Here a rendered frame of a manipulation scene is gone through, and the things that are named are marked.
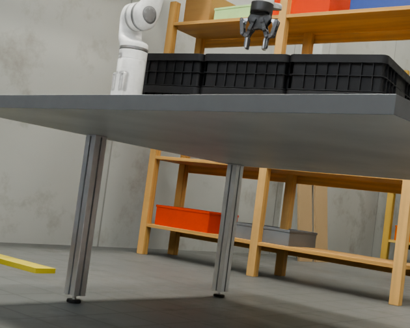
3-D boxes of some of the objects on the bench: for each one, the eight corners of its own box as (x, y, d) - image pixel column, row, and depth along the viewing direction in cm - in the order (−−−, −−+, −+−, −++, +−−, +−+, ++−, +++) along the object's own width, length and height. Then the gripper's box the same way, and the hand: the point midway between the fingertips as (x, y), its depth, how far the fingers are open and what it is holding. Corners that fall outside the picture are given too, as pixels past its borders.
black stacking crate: (279, 129, 204) (284, 89, 205) (193, 123, 219) (198, 86, 220) (324, 146, 239) (328, 112, 240) (247, 140, 254) (251, 109, 255)
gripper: (237, -3, 227) (230, 45, 226) (280, -1, 220) (273, 47, 219) (246, 4, 233) (238, 51, 233) (287, 6, 227) (280, 54, 226)
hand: (256, 45), depth 226 cm, fingers open, 5 cm apart
